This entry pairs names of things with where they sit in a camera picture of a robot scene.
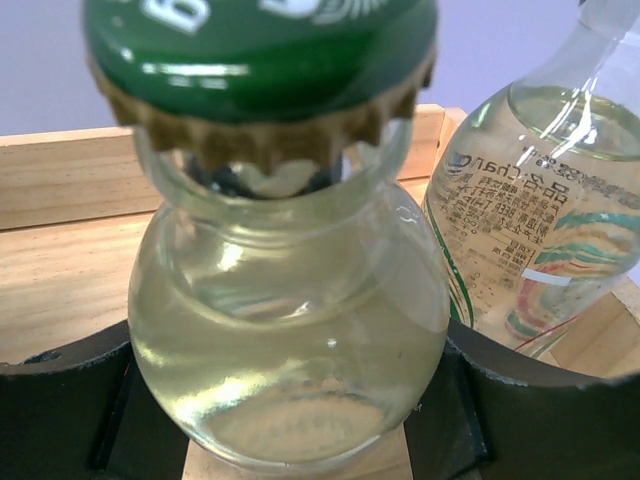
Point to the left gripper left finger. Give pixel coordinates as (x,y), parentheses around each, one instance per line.
(83,411)

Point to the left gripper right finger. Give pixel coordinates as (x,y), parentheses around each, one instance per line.
(492,413)

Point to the clear bottle green cap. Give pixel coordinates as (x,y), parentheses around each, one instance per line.
(535,201)

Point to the wooden two-tier shelf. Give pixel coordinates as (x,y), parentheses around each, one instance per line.
(63,282)

